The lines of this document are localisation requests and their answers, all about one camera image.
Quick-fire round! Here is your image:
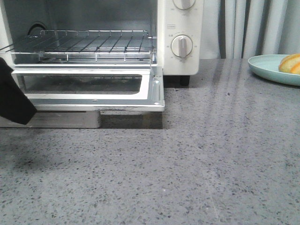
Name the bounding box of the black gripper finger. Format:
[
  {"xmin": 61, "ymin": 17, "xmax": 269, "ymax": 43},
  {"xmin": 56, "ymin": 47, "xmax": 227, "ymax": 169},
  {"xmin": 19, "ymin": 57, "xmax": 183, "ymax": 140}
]
[{"xmin": 0, "ymin": 58, "xmax": 37, "ymax": 125}]

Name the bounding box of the glass oven door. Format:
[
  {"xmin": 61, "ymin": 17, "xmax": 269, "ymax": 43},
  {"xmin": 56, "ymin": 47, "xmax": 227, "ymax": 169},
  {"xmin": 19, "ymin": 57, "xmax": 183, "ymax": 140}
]
[{"xmin": 0, "ymin": 66, "xmax": 165, "ymax": 129}]

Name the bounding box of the golden croissant bread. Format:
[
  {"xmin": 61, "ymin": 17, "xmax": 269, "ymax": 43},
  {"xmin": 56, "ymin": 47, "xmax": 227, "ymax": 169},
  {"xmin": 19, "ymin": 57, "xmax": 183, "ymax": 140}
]
[{"xmin": 278, "ymin": 53, "xmax": 300, "ymax": 75}]

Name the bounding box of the white Toshiba toaster oven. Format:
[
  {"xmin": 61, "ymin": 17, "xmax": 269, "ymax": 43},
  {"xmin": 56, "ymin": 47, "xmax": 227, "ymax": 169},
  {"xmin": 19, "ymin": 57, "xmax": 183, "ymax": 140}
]
[{"xmin": 0, "ymin": 0, "xmax": 203, "ymax": 85}]

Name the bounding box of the lower white oven knob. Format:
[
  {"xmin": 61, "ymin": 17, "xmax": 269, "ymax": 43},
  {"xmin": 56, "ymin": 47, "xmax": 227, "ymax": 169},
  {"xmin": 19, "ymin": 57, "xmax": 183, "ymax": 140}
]
[{"xmin": 171, "ymin": 35, "xmax": 193, "ymax": 58}]

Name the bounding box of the white oven knob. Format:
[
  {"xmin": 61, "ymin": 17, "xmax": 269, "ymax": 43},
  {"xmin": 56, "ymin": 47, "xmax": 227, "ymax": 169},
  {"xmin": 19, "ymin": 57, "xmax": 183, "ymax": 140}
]
[
  {"xmin": 173, "ymin": 0, "xmax": 195, "ymax": 10},
  {"xmin": 171, "ymin": 35, "xmax": 193, "ymax": 58}
]

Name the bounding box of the upper white oven knob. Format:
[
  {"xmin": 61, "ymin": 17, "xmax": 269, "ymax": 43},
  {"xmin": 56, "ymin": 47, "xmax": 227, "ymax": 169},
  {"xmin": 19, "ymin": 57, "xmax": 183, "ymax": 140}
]
[{"xmin": 173, "ymin": 0, "xmax": 195, "ymax": 10}]

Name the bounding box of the grey pleated curtain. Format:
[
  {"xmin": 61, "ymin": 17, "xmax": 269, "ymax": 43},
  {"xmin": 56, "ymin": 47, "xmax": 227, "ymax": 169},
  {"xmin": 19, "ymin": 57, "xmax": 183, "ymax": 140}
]
[{"xmin": 217, "ymin": 0, "xmax": 300, "ymax": 59}]

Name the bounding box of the light green plate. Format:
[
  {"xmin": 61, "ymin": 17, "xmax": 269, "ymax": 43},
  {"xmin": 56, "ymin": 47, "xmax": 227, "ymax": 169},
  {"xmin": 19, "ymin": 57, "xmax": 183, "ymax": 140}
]
[{"xmin": 248, "ymin": 54, "xmax": 300, "ymax": 87}]

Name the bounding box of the metal wire oven rack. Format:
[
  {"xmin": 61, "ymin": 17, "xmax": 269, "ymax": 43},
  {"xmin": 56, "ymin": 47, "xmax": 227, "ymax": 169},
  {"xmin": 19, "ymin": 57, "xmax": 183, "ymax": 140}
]
[{"xmin": 0, "ymin": 30, "xmax": 157, "ymax": 64}]

